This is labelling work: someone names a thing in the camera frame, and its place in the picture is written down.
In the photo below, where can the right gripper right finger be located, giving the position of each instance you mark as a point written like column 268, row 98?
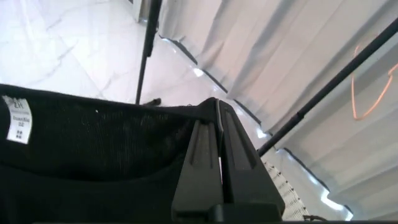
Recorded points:
column 248, row 183

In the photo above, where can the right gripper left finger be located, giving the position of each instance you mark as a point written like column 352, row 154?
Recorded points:
column 199, row 174

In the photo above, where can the black garment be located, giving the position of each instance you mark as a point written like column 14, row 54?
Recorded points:
column 93, row 155

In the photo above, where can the white laundry basket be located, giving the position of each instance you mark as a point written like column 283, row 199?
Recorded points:
column 286, row 193

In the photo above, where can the white curtain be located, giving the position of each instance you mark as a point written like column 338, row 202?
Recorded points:
column 280, row 46

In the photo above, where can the pink clothes hanger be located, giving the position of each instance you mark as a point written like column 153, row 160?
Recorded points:
column 353, row 93

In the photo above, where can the black clothes rack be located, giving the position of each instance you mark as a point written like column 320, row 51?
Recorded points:
column 149, row 31

